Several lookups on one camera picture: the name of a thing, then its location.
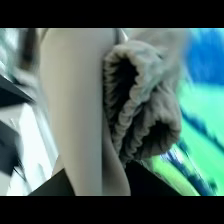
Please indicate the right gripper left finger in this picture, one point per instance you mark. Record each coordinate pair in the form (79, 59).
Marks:
(56, 186)

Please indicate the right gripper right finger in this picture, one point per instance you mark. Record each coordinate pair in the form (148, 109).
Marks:
(150, 181)

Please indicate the brown trousers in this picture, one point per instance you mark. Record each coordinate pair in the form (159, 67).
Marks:
(80, 100)

